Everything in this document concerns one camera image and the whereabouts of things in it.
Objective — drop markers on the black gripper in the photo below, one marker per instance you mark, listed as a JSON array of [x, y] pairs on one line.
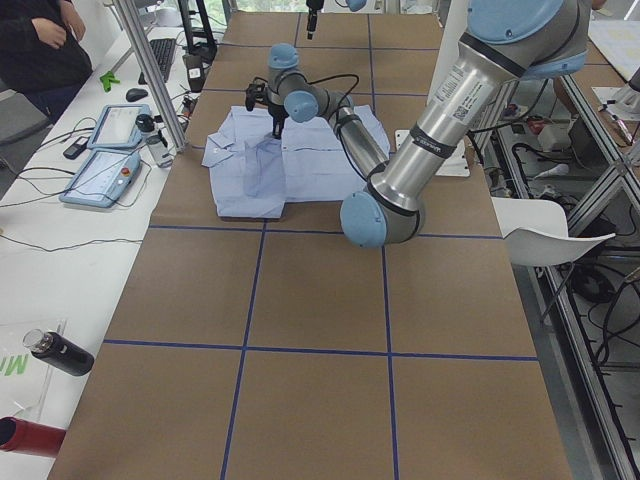
[[313, 7], [276, 114]]

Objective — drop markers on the light blue striped shirt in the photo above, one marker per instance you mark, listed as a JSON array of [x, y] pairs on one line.
[[253, 174]]

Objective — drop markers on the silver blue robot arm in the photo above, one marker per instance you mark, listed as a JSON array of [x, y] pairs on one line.
[[353, 6], [503, 41]]

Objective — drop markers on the clear water bottle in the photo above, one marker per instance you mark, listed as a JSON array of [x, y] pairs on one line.
[[154, 140]]

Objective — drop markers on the black keyboard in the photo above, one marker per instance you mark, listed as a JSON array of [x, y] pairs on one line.
[[164, 51]]

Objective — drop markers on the black computer mouse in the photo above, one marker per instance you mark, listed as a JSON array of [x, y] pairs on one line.
[[136, 94]]

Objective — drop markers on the far blue teach pendant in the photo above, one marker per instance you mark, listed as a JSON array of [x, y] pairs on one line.
[[116, 127]]

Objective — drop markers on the blue teach pendant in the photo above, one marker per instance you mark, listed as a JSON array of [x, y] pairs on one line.
[[116, 127], [102, 178]]

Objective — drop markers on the near blue teach pendant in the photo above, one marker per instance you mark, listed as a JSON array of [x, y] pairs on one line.
[[102, 178]]

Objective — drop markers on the black smartphone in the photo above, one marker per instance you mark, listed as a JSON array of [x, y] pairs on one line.
[[74, 150]]

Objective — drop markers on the brown paper table cover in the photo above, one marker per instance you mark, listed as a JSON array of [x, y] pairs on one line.
[[279, 350]]

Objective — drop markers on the person in black jacket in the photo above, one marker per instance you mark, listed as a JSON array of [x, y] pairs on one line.
[[41, 55]]

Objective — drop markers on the white plastic chair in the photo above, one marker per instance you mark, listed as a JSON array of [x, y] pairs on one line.
[[536, 233]]

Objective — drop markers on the black thermos bottle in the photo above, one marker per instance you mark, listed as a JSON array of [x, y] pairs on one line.
[[59, 352]]

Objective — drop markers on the red cylinder bottle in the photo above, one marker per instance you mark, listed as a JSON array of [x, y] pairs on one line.
[[25, 437]]

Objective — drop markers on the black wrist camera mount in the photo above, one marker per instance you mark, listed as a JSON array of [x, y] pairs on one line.
[[255, 94]]

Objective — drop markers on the grey aluminium frame post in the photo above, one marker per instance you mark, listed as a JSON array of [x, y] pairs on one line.
[[135, 31]]

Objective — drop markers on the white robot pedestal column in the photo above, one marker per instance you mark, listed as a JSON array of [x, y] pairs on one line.
[[453, 17]]

